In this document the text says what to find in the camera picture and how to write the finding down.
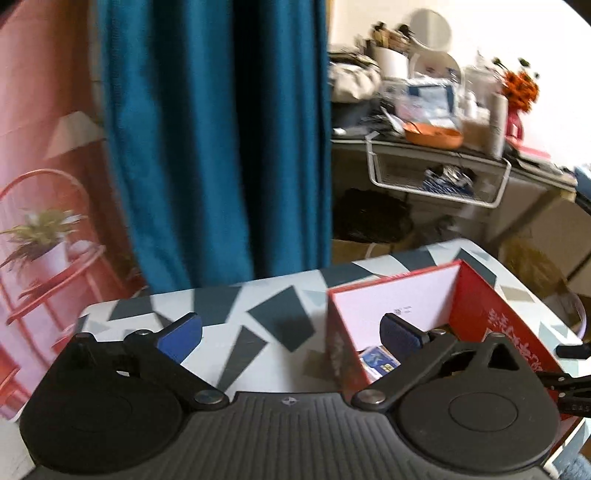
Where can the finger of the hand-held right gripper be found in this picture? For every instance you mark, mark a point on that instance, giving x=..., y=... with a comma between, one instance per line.
x=575, y=351
x=568, y=381

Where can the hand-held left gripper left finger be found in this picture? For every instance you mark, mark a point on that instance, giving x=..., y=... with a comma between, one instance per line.
x=182, y=339

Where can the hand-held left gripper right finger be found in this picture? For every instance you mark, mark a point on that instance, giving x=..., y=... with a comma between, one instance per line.
x=401, y=337

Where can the blue white card packet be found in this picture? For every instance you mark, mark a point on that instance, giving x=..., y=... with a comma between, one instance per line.
x=376, y=360

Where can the red cardboard box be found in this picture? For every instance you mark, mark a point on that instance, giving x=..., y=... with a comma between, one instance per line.
x=392, y=295

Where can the purple plastic basin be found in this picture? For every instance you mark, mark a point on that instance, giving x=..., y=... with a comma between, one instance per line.
x=581, y=318

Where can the yellow plastic bag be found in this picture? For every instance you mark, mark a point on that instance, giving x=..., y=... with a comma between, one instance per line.
x=531, y=267

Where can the geometric patterned table cover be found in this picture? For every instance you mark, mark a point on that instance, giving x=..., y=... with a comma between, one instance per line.
x=277, y=295

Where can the black bag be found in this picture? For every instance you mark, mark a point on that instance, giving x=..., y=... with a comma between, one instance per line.
x=369, y=217

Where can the blue white patterned packet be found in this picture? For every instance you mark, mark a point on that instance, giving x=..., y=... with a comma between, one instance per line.
x=438, y=182

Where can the crumpled silver foil packet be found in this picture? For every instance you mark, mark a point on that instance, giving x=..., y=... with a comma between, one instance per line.
x=464, y=177

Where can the beige desk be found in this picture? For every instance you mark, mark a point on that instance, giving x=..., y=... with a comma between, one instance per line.
x=351, y=157

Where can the teal curtain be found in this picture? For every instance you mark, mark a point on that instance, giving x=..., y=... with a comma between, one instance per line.
x=207, y=138

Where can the orange bowl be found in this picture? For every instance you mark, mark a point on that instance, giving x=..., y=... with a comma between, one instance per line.
x=434, y=136

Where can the pink flat box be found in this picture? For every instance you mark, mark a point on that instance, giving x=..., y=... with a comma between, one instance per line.
x=531, y=150

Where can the clear box of wooden sticks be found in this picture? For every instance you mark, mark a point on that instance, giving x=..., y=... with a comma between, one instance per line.
x=475, y=134

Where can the white bottle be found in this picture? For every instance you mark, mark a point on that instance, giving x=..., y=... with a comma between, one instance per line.
x=498, y=124

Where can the clear plastic storage box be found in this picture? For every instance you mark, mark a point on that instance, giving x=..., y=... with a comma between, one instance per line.
x=429, y=104

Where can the pink flower pot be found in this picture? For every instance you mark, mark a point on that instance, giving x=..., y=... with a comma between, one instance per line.
x=515, y=124

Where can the white cloth bag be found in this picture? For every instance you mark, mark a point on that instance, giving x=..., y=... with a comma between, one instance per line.
x=355, y=81

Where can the orange artificial flowers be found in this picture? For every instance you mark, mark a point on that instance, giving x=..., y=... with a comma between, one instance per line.
x=519, y=87

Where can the white round container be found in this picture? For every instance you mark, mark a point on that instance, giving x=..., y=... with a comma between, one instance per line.
x=436, y=64

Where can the white brush holder cup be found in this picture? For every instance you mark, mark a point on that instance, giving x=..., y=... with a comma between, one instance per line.
x=390, y=62

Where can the bunch of makeup brushes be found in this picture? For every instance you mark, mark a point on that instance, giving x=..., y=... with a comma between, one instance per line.
x=390, y=34

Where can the round white mirror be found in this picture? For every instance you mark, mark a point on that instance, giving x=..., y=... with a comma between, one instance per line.
x=431, y=27

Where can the pink wall poster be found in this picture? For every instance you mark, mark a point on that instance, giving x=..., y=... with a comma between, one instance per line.
x=55, y=207

